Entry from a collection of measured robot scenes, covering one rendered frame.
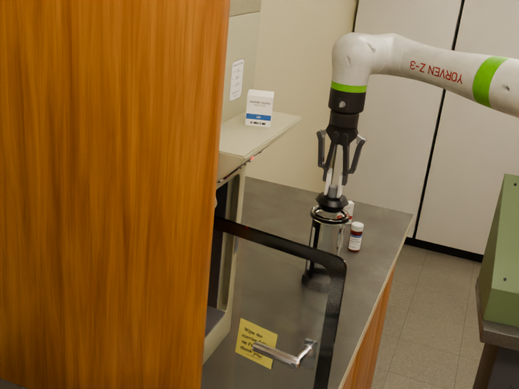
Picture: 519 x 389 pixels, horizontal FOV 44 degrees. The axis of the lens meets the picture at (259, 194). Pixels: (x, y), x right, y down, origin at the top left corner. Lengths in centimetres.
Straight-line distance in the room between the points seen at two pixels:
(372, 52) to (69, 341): 96
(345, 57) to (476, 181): 274
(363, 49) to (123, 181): 76
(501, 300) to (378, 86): 253
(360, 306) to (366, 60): 66
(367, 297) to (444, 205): 252
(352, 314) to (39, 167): 94
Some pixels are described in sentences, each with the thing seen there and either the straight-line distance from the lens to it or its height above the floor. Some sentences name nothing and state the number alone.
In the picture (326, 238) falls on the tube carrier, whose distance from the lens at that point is 176.
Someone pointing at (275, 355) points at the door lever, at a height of 120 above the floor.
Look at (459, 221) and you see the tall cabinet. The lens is 435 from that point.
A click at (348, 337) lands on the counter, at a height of 94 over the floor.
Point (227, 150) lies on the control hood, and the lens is 109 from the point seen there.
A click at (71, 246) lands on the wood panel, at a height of 130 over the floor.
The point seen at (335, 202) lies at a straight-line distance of 173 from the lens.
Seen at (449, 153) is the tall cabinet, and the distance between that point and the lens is 422.
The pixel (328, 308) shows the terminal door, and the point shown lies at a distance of 108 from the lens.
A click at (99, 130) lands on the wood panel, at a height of 153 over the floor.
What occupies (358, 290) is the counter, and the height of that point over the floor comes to 94.
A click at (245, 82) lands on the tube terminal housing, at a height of 157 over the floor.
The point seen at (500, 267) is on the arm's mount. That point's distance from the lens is 187.
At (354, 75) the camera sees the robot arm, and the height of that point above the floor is 156.
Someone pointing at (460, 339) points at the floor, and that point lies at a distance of 360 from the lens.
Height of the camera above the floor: 185
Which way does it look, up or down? 22 degrees down
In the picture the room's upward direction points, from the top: 6 degrees clockwise
